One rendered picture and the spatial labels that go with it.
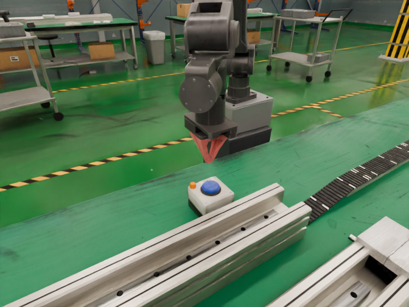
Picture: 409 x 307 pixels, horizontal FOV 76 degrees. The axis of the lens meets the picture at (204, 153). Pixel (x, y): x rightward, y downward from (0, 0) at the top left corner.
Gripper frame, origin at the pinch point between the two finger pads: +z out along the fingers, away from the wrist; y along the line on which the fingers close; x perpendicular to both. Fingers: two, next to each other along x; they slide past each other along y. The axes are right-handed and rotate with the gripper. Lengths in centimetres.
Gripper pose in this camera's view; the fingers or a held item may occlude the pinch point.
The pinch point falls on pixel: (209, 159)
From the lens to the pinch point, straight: 56.0
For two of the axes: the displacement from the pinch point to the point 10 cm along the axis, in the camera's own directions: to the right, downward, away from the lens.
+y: 5.1, 4.5, -7.3
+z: 0.0, 8.5, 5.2
